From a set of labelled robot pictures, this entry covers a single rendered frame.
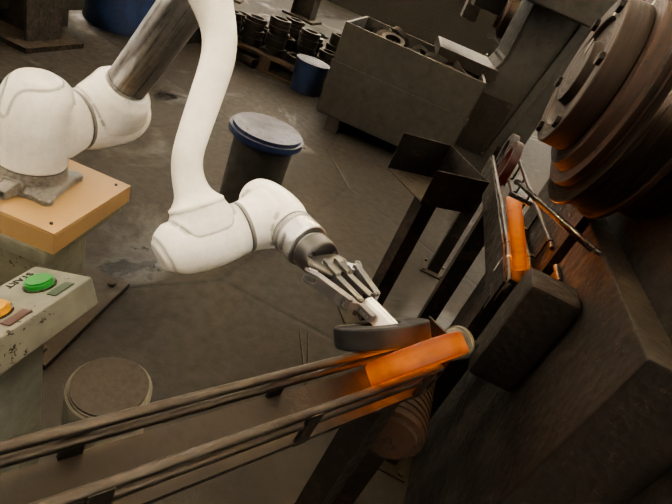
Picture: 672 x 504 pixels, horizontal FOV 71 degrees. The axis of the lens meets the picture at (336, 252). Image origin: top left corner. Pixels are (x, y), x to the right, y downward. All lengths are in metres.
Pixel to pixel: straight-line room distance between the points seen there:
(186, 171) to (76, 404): 0.40
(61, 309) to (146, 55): 0.69
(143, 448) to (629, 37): 0.91
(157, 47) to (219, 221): 0.53
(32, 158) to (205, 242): 0.58
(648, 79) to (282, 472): 1.18
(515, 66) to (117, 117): 3.11
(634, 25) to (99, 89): 1.14
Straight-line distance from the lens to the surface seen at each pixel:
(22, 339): 0.76
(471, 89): 3.47
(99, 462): 0.56
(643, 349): 0.77
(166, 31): 1.23
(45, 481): 0.55
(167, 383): 1.48
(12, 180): 1.36
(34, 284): 0.82
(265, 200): 0.91
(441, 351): 0.67
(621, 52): 0.95
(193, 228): 0.85
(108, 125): 1.38
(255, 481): 1.36
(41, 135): 1.29
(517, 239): 1.15
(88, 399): 0.79
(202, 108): 0.90
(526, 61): 3.96
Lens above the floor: 1.16
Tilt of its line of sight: 31 degrees down
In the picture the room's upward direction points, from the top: 24 degrees clockwise
